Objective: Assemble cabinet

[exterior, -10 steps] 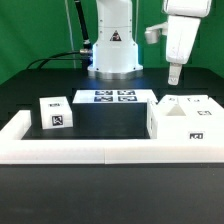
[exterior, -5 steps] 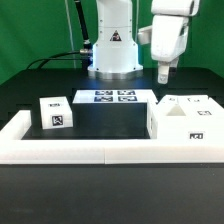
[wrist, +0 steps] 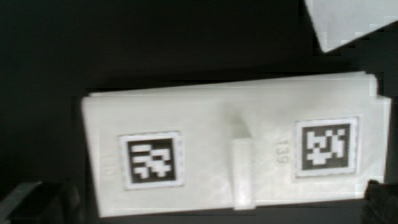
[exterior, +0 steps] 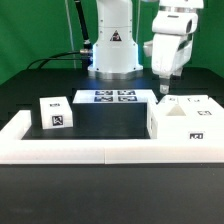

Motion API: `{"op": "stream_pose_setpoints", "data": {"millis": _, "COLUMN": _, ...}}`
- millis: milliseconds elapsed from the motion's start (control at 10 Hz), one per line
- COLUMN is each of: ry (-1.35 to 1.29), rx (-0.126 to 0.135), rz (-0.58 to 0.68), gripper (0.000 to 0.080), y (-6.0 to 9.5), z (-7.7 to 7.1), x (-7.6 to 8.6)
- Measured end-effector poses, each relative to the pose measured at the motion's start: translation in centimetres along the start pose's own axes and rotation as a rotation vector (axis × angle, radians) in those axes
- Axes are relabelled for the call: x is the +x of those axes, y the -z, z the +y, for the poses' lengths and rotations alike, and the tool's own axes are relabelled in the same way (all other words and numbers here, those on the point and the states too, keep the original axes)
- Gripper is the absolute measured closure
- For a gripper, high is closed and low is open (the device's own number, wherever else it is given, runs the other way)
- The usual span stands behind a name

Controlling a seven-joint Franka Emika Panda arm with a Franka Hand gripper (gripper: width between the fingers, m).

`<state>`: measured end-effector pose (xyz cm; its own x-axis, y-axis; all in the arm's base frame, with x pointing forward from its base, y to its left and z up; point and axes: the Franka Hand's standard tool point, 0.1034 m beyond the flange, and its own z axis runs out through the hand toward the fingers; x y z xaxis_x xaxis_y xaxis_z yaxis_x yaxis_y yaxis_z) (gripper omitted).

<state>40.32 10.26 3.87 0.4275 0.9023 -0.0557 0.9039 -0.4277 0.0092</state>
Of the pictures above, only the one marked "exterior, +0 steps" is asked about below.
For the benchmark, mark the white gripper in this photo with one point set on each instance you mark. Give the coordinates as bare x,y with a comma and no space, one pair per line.
169,54

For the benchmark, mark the white cabinet body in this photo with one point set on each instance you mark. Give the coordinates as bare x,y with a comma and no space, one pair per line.
164,124

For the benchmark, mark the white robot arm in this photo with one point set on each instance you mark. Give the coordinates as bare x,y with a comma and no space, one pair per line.
115,53

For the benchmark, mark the white base tag plate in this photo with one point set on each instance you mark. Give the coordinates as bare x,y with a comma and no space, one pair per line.
115,96

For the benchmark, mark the small white tagged box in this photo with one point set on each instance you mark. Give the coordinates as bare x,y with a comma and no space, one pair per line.
55,112

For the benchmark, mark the white U-shaped foam fence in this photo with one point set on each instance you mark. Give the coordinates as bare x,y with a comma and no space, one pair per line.
14,149

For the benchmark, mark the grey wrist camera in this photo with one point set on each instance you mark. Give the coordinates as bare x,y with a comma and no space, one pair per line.
148,47

